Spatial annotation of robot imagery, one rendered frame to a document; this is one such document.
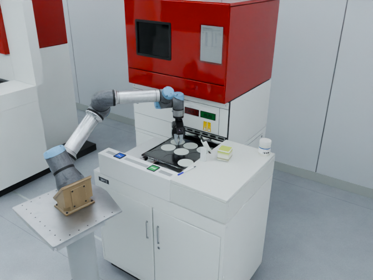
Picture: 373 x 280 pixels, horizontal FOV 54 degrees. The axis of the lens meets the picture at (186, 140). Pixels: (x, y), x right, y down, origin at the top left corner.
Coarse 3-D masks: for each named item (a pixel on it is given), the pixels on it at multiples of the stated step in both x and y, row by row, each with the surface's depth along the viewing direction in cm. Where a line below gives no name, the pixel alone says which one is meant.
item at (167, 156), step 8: (200, 144) 249; (152, 152) 238; (160, 152) 238; (168, 152) 238; (192, 152) 239; (160, 160) 229; (168, 160) 229; (176, 160) 229; (192, 160) 229; (184, 168) 220
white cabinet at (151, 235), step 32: (128, 192) 220; (256, 192) 213; (128, 224) 231; (160, 224) 213; (192, 224) 198; (224, 224) 185; (256, 224) 229; (128, 256) 244; (160, 256) 224; (192, 256) 207; (224, 256) 195; (256, 256) 247
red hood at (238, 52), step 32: (128, 0) 242; (160, 0) 228; (192, 0) 219; (224, 0) 221; (256, 0) 229; (128, 32) 252; (160, 32) 237; (192, 32) 223; (224, 32) 210; (256, 32) 240; (128, 64) 262; (160, 64) 245; (192, 64) 231; (224, 64) 218; (256, 64) 253; (192, 96) 240; (224, 96) 226
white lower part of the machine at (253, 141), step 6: (138, 132) 288; (258, 132) 289; (264, 132) 301; (138, 138) 291; (144, 138) 287; (150, 138) 283; (252, 138) 281; (258, 138) 292; (138, 144) 293; (246, 144) 275; (252, 144) 284; (258, 144) 296
